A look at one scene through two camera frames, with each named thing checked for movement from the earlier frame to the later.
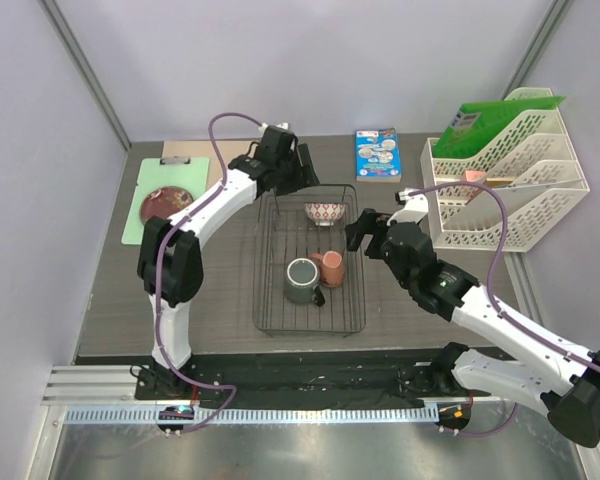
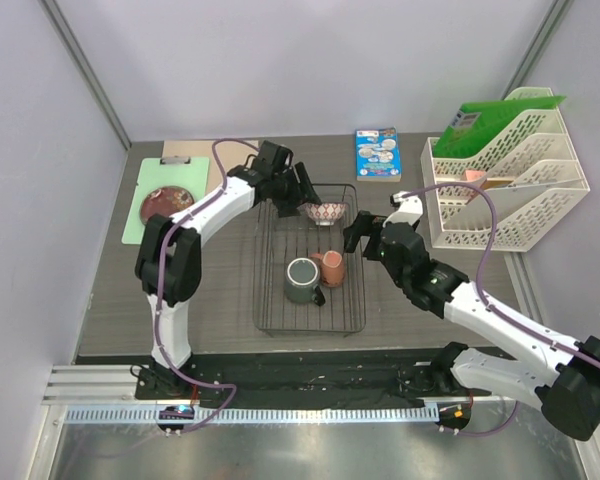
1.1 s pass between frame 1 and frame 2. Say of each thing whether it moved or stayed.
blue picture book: stayed
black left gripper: moved
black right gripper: stayed
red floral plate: stayed
